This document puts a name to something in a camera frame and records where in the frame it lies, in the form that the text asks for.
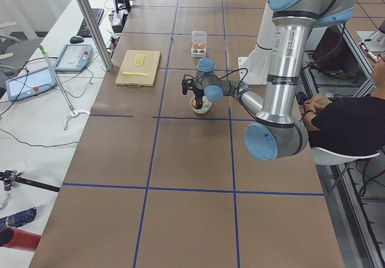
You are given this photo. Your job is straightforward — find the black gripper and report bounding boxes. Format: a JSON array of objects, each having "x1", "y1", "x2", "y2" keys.
[{"x1": 192, "y1": 86, "x2": 204, "y2": 109}]

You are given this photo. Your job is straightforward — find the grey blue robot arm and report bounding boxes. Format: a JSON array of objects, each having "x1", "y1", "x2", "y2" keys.
[{"x1": 182, "y1": 0, "x2": 354, "y2": 160}]

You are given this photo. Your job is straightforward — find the clear plastic egg carton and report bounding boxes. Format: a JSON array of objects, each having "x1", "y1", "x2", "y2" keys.
[{"x1": 191, "y1": 31, "x2": 207, "y2": 58}]

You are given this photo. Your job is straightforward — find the white ceramic bowl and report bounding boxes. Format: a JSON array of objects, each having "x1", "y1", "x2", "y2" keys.
[{"x1": 190, "y1": 96, "x2": 212, "y2": 114}]

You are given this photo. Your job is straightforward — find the bamboo cutting board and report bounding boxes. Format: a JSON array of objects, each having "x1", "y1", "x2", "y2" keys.
[{"x1": 115, "y1": 50, "x2": 161, "y2": 87}]

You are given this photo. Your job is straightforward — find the yellow plastic knife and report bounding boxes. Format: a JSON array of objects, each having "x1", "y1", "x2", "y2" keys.
[{"x1": 122, "y1": 72, "x2": 149, "y2": 76}]

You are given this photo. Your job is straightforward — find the reacher grabber stick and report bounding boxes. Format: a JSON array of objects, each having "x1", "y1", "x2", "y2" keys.
[{"x1": 38, "y1": 45, "x2": 90, "y2": 130}]

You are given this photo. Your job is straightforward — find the teach pendant far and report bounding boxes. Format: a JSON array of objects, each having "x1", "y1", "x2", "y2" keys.
[{"x1": 54, "y1": 44, "x2": 93, "y2": 73}]

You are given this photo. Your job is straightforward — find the teach pendant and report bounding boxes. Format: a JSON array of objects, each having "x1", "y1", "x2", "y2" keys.
[
  {"x1": 54, "y1": 44, "x2": 93, "y2": 73},
  {"x1": 5, "y1": 67, "x2": 57, "y2": 102}
]

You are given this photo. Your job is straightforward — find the black keyboard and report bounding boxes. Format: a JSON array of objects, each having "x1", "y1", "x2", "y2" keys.
[{"x1": 76, "y1": 8, "x2": 105, "y2": 38}]

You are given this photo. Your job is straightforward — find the white chair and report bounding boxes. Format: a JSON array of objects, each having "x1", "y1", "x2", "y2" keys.
[{"x1": 309, "y1": 146, "x2": 381, "y2": 196}]

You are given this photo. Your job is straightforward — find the black computer mouse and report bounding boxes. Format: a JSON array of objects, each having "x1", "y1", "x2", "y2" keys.
[{"x1": 70, "y1": 35, "x2": 84, "y2": 44}]

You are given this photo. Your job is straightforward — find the teach pendant near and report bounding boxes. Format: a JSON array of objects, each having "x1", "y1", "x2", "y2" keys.
[{"x1": 5, "y1": 67, "x2": 57, "y2": 102}]

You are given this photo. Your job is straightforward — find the seated person black shirt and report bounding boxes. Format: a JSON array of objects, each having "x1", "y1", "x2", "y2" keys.
[{"x1": 303, "y1": 53, "x2": 384, "y2": 156}]

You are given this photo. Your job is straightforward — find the black tripod rod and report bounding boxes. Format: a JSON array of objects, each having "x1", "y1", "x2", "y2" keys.
[{"x1": 0, "y1": 170, "x2": 60, "y2": 192}]

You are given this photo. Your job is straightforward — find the red cylinder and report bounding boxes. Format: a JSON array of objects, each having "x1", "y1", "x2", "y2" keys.
[{"x1": 1, "y1": 227, "x2": 41, "y2": 251}]

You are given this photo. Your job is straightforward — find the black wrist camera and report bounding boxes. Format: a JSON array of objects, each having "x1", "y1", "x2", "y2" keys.
[{"x1": 182, "y1": 79, "x2": 194, "y2": 95}]

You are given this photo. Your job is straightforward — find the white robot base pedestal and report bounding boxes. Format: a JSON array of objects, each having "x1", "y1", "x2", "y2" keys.
[{"x1": 238, "y1": 3, "x2": 276, "y2": 85}]

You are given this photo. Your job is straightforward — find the aluminium frame post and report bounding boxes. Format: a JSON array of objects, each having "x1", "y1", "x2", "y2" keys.
[{"x1": 76, "y1": 0, "x2": 113, "y2": 71}]

